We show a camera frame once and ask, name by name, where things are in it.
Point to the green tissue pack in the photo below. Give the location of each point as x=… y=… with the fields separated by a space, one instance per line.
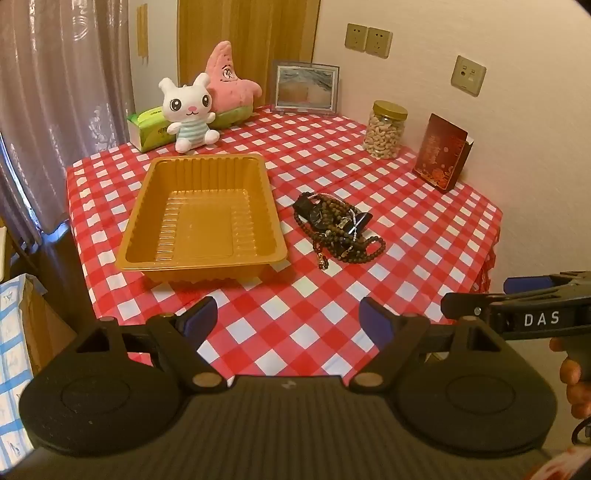
x=147 y=124

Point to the beige wall socket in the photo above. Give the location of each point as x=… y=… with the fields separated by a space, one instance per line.
x=378 y=41
x=356 y=36

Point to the beige wall outlet plate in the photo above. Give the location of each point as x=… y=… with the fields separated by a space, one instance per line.
x=468 y=75

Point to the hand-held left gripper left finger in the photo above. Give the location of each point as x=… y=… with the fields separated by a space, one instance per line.
x=203 y=316

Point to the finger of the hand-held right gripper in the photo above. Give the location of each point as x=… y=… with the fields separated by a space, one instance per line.
x=466 y=304
x=526 y=285

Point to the pink starfish plush toy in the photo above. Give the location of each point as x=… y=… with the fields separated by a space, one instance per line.
x=228 y=78

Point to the person's right hand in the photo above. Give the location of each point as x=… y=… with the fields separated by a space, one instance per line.
x=577 y=397

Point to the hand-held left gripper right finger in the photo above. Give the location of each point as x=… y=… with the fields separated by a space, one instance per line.
x=371 y=318

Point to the black wristwatch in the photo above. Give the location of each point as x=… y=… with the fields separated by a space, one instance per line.
x=310 y=213

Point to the glass picture frame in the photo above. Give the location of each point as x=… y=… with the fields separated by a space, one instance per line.
x=304 y=90

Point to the cardboard box with blue checkered cloth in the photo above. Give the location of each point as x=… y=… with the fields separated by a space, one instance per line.
x=18 y=350

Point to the wooden door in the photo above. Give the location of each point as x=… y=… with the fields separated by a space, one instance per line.
x=249 y=41

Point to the white rabbit plush toy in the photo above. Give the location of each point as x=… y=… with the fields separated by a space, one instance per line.
x=189 y=110

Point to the red patterned gift box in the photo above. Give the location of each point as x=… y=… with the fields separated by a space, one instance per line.
x=438 y=154

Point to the grey patterned curtain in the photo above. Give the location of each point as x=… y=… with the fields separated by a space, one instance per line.
x=55 y=92

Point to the golden plastic tray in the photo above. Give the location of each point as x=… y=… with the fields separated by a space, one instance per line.
x=203 y=230

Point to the jar of cashew nuts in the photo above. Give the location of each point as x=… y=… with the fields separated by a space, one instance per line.
x=384 y=134

